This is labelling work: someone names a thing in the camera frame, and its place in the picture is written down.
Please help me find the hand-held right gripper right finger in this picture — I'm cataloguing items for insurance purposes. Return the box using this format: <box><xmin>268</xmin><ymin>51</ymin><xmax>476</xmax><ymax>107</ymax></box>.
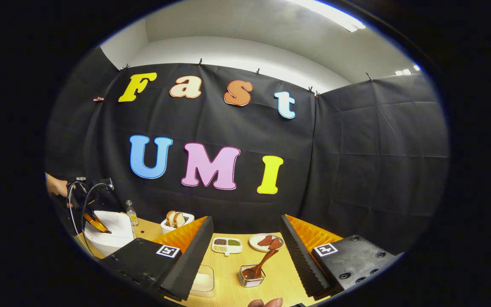
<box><xmin>280</xmin><ymin>214</ymin><xmax>399</xmax><ymax>299</ymax></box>

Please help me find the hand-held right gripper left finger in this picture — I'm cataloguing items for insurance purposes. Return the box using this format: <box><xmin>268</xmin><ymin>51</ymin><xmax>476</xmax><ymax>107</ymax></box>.
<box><xmin>101</xmin><ymin>215</ymin><xmax>214</xmax><ymax>302</ymax></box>

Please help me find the clear box of rice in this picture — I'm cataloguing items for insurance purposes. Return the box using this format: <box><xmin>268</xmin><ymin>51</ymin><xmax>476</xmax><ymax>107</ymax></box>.
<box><xmin>189</xmin><ymin>264</ymin><xmax>215</xmax><ymax>298</ymax></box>

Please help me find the brown wooden spoon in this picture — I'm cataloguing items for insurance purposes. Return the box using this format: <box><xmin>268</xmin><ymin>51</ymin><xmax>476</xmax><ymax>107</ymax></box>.
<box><xmin>242</xmin><ymin>249</ymin><xmax>279</xmax><ymax>280</ymax></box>

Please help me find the metal wire chopstick holder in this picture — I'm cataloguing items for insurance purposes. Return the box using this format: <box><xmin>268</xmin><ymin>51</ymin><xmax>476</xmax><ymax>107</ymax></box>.
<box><xmin>238</xmin><ymin>264</ymin><xmax>266</xmax><ymax>288</ymax></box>

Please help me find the small clear glass bottle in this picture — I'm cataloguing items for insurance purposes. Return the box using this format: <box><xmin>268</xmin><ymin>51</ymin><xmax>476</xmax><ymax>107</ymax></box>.
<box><xmin>126</xmin><ymin>200</ymin><xmax>139</xmax><ymax>226</ymax></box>

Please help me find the divided white grain dish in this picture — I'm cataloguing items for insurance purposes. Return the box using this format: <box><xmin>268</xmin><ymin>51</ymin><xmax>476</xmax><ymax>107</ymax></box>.
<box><xmin>211</xmin><ymin>237</ymin><xmax>243</xmax><ymax>256</ymax></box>

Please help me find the white round plate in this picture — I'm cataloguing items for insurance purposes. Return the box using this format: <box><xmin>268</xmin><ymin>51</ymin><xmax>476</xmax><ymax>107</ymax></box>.
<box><xmin>249</xmin><ymin>233</ymin><xmax>284</xmax><ymax>252</ymax></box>

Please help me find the row of black clips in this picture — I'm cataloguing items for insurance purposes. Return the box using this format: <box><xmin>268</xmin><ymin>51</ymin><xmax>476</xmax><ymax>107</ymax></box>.
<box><xmin>120</xmin><ymin>58</ymin><xmax>375</xmax><ymax>96</ymax></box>

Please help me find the long ceiling light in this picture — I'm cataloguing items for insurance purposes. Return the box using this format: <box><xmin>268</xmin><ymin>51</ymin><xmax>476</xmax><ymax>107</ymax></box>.
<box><xmin>288</xmin><ymin>0</ymin><xmax>366</xmax><ymax>33</ymax></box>

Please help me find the black cable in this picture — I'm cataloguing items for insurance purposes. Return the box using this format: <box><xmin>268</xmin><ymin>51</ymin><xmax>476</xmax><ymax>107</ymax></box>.
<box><xmin>66</xmin><ymin>181</ymin><xmax>114</xmax><ymax>252</ymax></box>

